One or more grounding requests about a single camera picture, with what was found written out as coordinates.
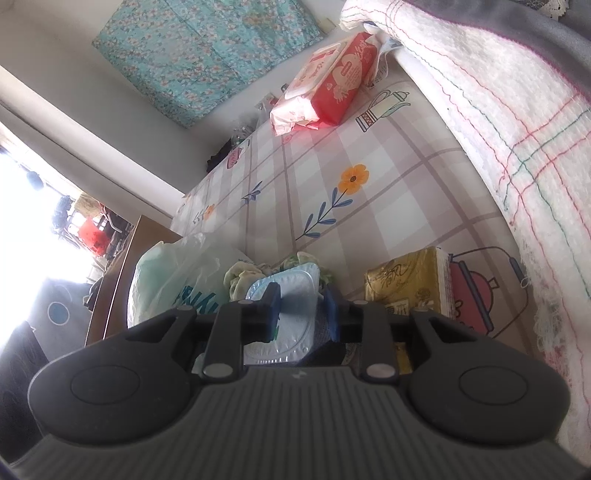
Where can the teal floral wall cloth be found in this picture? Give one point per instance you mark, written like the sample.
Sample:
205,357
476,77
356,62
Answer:
207,50

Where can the white yogurt cup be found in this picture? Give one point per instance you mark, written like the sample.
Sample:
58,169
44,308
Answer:
300,295

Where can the gold tissue pack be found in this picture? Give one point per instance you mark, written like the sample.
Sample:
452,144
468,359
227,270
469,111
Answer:
406,281

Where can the brown cardboard box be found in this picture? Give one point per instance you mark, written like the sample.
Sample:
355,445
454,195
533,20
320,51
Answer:
115,277

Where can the red plastic bag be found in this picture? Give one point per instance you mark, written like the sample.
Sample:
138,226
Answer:
92,233

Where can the white stitched towel blanket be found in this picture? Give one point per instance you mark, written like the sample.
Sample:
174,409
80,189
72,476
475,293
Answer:
508,115

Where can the grey circle-print curtain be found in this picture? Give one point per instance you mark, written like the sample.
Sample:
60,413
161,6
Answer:
60,309

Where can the grey star blanket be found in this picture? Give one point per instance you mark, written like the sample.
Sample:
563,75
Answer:
531,32

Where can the red wet wipes pack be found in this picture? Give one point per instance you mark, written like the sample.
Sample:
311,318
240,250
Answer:
332,78

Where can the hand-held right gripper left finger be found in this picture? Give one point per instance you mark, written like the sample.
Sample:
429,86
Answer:
272,314

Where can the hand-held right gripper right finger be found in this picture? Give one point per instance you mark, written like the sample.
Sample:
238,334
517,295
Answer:
331,318

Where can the white plastic bag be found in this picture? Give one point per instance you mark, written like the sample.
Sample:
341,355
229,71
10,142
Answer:
175,272

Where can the black bag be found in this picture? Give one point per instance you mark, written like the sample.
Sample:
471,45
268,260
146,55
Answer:
217,159

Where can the dark cabinet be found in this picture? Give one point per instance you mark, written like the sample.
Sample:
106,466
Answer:
18,383

